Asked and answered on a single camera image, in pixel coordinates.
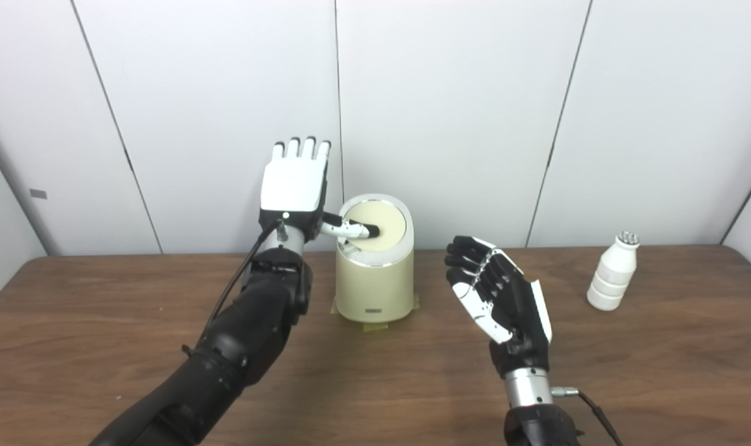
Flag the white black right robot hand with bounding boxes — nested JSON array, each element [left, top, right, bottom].
[[445, 235, 553, 378]]

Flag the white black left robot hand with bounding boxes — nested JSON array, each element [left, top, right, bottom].
[[259, 137, 381, 242]]

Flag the small white plastic bottle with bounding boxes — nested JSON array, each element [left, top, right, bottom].
[[587, 230, 641, 311]]

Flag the cream round bin lid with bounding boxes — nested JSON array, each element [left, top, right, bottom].
[[342, 201, 407, 251]]

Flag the cream-colored round bin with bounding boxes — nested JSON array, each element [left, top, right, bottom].
[[335, 193, 415, 323]]

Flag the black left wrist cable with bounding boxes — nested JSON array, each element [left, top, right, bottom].
[[182, 218, 286, 357]]

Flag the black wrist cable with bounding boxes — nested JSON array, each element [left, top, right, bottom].
[[550, 387, 623, 446], [182, 218, 286, 357]]

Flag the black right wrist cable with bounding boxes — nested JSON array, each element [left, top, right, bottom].
[[550, 387, 623, 446]]

